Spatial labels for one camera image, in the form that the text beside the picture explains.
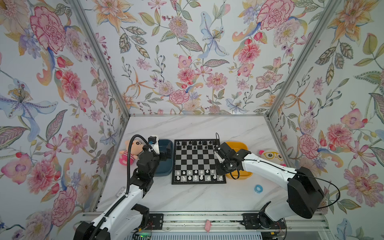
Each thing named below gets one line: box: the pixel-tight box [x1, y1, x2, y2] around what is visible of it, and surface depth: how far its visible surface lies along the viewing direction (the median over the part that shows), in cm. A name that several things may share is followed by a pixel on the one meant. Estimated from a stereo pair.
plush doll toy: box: [258, 148, 287, 167], surface depth 92 cm
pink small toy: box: [205, 220, 212, 233], surface depth 73 cm
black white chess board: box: [171, 138, 227, 185], surface depth 93 cm
